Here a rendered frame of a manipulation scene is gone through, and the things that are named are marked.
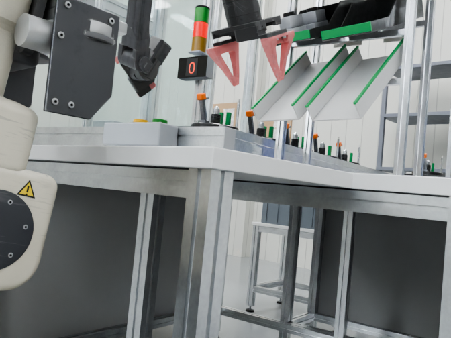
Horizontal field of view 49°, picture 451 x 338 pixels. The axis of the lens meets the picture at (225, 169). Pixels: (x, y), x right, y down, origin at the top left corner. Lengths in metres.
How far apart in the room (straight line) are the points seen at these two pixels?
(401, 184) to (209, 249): 0.39
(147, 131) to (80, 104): 0.56
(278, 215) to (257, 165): 2.71
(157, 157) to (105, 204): 1.43
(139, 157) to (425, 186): 0.48
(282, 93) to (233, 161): 0.69
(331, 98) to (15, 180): 0.80
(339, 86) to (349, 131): 4.57
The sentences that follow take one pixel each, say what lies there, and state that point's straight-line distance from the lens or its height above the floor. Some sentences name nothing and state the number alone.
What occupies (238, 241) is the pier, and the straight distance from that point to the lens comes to 6.47.
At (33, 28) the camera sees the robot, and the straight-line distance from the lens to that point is 0.71.
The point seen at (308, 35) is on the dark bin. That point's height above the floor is 1.20.
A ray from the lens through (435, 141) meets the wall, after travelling 5.43.
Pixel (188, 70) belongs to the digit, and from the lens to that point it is 1.68.
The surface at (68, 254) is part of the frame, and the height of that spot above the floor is 0.50.
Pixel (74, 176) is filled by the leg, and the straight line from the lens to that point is 0.96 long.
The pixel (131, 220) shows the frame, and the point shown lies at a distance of 2.26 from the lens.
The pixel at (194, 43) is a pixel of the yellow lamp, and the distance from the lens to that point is 1.70.
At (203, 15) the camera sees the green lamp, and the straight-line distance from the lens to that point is 1.72.
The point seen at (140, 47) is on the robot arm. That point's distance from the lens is 1.39.
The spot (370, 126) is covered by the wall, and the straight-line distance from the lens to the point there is 5.74.
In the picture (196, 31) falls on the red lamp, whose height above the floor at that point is 1.32.
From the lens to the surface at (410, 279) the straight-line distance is 2.75.
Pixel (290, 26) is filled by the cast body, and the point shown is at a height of 1.23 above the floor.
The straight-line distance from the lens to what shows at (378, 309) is 2.81.
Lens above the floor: 0.80
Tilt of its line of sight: 3 degrees up
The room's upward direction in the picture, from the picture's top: 5 degrees clockwise
